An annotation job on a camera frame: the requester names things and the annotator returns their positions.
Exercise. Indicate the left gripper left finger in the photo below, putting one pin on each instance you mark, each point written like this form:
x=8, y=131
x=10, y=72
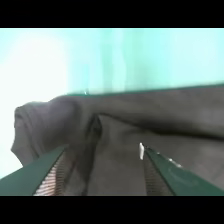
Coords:
x=30, y=178

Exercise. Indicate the black garment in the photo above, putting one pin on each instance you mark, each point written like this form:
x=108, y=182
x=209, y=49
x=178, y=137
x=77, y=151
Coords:
x=133, y=120

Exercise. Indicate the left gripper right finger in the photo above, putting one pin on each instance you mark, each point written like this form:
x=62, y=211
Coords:
x=176, y=178

